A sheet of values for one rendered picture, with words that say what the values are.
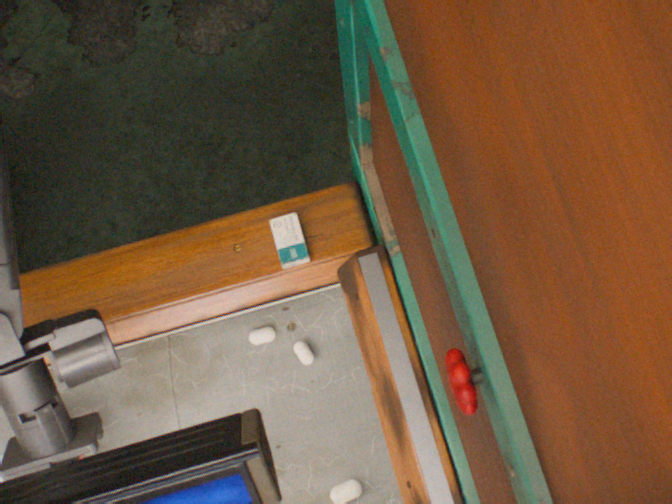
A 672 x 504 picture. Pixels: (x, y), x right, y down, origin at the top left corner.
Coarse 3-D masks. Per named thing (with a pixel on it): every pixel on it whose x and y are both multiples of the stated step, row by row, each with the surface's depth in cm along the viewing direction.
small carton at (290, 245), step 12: (288, 216) 110; (276, 228) 110; (288, 228) 110; (300, 228) 109; (276, 240) 109; (288, 240) 109; (300, 240) 109; (288, 252) 109; (300, 252) 109; (288, 264) 109
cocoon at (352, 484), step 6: (348, 480) 103; (354, 480) 103; (336, 486) 103; (342, 486) 103; (348, 486) 103; (354, 486) 103; (360, 486) 103; (330, 492) 103; (336, 492) 103; (342, 492) 103; (348, 492) 103; (354, 492) 103; (360, 492) 103; (336, 498) 103; (342, 498) 103; (348, 498) 103
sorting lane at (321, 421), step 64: (256, 320) 111; (320, 320) 111; (64, 384) 110; (128, 384) 110; (192, 384) 109; (256, 384) 109; (320, 384) 108; (0, 448) 108; (320, 448) 106; (384, 448) 106
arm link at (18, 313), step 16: (0, 112) 87; (0, 128) 87; (0, 144) 87; (0, 160) 87; (0, 176) 87; (0, 192) 88; (0, 208) 88; (0, 224) 88; (0, 240) 88; (0, 256) 88; (16, 256) 91; (0, 272) 88; (16, 272) 89; (0, 288) 89; (16, 288) 90; (0, 304) 89; (16, 304) 90; (16, 320) 90
